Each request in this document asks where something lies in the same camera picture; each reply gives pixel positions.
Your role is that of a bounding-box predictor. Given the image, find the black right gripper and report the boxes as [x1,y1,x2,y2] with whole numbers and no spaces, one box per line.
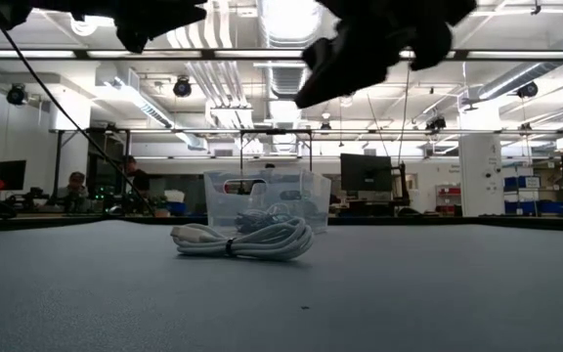
[293,0,479,110]

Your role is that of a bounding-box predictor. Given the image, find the white pillar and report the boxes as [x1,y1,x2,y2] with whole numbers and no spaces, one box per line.
[457,132,504,218]

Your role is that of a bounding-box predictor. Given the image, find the red storage bins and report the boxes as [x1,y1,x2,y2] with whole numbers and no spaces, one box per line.
[436,185,462,215]

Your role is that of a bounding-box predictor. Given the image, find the black equipment rack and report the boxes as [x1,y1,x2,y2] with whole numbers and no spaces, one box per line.
[84,127,132,199]

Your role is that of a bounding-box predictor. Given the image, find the blue storage bins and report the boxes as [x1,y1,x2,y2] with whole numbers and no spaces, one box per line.
[502,174,563,216]

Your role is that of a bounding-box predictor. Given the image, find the white USB-C cable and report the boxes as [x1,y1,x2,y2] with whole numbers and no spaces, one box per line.
[170,216,316,262]

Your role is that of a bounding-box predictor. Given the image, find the person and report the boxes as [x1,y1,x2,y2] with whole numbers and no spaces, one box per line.
[122,154,152,198]
[57,170,91,213]

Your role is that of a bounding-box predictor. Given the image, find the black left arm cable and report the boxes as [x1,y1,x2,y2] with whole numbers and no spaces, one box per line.
[0,27,157,217]

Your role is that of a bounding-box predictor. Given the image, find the clear plastic bin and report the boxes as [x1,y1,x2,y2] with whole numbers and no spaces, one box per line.
[203,167,333,236]

